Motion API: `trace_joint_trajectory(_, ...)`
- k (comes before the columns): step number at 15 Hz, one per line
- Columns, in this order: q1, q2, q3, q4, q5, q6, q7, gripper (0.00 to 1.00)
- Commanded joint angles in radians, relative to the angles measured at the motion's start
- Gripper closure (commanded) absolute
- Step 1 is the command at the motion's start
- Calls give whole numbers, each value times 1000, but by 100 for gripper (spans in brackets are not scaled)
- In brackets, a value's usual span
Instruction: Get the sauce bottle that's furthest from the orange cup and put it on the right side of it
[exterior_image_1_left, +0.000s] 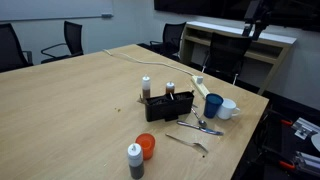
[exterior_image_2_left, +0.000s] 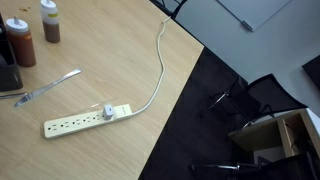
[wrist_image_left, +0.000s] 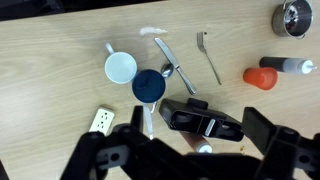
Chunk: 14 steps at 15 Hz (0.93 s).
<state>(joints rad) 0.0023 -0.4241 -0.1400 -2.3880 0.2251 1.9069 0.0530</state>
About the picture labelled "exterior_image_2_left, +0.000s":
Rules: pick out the black box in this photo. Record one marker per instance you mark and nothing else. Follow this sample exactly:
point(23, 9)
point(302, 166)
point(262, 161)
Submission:
point(8, 76)

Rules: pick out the grey whiteboard clip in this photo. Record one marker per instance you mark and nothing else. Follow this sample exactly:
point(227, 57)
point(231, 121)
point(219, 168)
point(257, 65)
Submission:
point(247, 25)

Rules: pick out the whiteboard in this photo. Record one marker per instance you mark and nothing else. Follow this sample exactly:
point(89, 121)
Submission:
point(253, 10)

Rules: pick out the dark monitor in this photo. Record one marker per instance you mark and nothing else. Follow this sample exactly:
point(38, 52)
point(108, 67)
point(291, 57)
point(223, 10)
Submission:
point(313, 71)

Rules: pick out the brown sauce bottle green label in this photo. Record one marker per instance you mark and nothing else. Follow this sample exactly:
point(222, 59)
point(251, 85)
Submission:
point(51, 31)

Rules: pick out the black chair with chrome base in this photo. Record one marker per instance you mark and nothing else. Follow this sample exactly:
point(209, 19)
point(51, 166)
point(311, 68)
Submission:
point(286, 168)

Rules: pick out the wooden shelf unit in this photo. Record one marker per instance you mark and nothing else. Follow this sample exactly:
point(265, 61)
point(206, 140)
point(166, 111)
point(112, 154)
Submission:
point(263, 133)

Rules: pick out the white plug adapter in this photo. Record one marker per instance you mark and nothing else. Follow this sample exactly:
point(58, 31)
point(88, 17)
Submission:
point(107, 112)

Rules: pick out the cream power strip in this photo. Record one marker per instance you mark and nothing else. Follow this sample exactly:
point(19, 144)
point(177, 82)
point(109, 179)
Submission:
point(66, 125)

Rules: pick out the black mesh office chair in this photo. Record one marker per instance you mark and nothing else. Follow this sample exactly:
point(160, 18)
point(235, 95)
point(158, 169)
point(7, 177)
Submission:
point(266, 95)

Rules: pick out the silver table knife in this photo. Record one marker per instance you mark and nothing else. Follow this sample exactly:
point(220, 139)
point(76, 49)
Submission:
point(40, 90)

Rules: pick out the silver fork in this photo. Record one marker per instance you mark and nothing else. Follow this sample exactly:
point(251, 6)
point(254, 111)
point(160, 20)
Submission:
point(11, 95)

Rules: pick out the black chair frame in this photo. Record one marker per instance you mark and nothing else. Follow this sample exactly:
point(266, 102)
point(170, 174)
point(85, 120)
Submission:
point(173, 13)

